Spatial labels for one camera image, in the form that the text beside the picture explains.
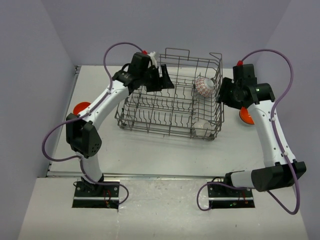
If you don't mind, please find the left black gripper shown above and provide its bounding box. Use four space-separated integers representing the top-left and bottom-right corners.
139 64 174 92

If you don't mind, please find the small orange bowl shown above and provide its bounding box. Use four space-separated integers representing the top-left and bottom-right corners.
239 107 255 125

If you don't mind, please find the grey wire dish rack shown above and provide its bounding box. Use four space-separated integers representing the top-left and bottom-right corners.
115 47 224 141

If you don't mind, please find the large orange bowl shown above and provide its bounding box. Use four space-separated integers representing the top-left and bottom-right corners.
72 101 91 115

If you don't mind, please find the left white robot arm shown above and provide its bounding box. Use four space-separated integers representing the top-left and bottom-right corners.
66 63 174 197

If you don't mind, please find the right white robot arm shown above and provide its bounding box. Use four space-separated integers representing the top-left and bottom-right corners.
216 77 307 197

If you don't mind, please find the red patterned white bowl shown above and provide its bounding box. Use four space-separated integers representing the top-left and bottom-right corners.
195 77 215 98

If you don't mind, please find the small white bowl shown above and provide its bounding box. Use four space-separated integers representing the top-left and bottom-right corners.
193 119 212 137

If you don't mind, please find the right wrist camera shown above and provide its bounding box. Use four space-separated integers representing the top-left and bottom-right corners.
233 64 258 88

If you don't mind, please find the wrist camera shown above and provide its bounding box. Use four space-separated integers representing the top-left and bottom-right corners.
233 64 258 88
128 51 159 77

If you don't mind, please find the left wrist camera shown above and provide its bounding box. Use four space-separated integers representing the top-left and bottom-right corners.
128 51 159 77

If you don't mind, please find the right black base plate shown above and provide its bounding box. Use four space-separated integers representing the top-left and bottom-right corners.
207 184 253 200

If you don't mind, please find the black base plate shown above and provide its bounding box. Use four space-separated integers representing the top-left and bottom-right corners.
73 181 119 200
207 184 253 200

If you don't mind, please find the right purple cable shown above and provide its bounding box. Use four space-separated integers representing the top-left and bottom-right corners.
196 48 301 215

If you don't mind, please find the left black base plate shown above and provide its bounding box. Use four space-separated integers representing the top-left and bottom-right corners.
73 181 119 200

